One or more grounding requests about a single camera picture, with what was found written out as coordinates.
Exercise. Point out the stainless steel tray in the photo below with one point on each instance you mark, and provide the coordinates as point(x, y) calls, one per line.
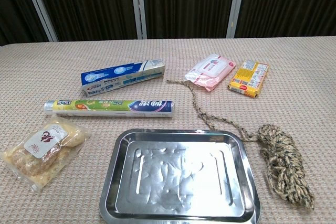
point(181, 174)

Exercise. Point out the bagged bread with white label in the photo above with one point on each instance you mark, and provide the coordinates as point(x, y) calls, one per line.
point(39, 153)

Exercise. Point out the pink wet wipes pack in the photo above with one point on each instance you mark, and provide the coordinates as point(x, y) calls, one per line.
point(210, 74)

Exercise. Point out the blue white toothpaste box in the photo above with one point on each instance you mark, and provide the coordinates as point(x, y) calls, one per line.
point(123, 78)

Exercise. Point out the cling film roll box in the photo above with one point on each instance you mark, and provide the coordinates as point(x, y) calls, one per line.
point(110, 107)

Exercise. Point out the yellow snack package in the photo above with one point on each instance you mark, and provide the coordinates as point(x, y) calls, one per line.
point(249, 79)

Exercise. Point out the patterned beige tablecloth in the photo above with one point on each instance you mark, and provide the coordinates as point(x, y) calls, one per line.
point(78, 56)

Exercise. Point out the grey partition post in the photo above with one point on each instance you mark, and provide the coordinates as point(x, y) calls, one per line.
point(137, 5)
point(236, 5)
point(40, 6)

